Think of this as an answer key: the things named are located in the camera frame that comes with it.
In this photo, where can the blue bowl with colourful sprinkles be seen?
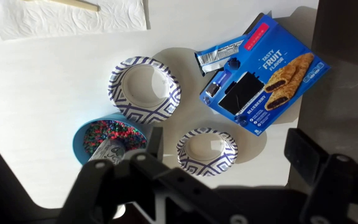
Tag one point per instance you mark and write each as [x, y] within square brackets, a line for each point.
[112, 132]

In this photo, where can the blue fruit bar box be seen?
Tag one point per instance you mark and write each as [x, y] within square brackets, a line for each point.
[278, 53]

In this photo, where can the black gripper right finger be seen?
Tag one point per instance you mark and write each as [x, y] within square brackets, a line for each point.
[307, 149]

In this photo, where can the white paper napkin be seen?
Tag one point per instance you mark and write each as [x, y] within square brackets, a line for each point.
[62, 22]

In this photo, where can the silver snack packet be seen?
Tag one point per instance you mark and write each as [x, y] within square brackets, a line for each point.
[108, 150]

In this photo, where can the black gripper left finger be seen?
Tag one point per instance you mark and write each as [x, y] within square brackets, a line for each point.
[154, 144]

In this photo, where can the large blue patterned paper bowl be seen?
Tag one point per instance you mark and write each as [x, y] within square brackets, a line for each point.
[145, 112]

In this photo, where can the silver blue chocolate bar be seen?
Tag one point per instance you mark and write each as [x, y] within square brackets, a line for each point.
[218, 56]

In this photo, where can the cream plastic spoon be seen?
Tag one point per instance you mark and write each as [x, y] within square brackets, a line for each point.
[80, 5]

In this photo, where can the small blue patterned paper bowl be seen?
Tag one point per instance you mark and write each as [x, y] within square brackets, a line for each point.
[205, 168]

